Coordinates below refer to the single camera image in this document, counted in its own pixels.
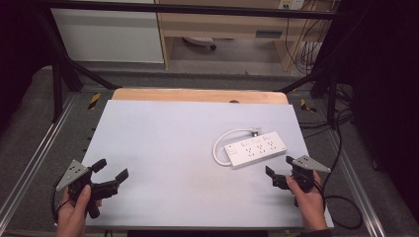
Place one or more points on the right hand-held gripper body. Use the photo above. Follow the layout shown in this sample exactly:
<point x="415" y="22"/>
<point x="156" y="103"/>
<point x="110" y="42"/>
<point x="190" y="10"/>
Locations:
<point x="311" y="164"/>

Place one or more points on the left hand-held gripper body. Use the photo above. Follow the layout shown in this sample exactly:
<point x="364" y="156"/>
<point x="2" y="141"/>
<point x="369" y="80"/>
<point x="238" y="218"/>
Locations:
<point x="74" y="173"/>

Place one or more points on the white power strip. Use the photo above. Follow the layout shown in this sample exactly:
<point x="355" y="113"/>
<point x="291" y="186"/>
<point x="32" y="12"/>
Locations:
<point x="255" y="149"/>

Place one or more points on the person's right hand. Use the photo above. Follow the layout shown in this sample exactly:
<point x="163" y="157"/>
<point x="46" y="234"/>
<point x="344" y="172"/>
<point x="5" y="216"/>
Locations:
<point x="311" y="207"/>

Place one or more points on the person's left hand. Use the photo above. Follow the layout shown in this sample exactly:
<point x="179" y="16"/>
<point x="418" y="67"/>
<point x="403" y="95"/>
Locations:
<point x="72" y="217"/>

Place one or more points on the yellow black striped tape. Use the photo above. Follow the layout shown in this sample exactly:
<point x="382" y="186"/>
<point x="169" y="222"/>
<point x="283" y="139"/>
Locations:
<point x="307" y="106"/>
<point x="94" y="101"/>

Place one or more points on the wooden board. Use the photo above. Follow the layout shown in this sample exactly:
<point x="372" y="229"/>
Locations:
<point x="197" y="95"/>

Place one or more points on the white cabinet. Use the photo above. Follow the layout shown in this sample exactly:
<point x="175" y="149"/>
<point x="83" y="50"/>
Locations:
<point x="105" y="36"/>

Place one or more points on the chair base with caster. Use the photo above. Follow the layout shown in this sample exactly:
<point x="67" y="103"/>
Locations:
<point x="199" y="41"/>

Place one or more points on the light wooden desk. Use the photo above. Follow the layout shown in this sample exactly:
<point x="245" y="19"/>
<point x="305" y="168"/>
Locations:
<point x="227" y="24"/>

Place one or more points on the aluminium rail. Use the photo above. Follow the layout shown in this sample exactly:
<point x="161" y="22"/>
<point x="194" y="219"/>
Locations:
<point x="36" y="154"/>
<point x="357" y="184"/>

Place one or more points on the white wall socket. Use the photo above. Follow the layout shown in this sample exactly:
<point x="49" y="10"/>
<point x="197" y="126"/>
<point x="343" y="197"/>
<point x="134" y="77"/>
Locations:
<point x="291" y="4"/>

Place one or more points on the black metal frame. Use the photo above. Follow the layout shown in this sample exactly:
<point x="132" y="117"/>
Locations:
<point x="197" y="9"/>

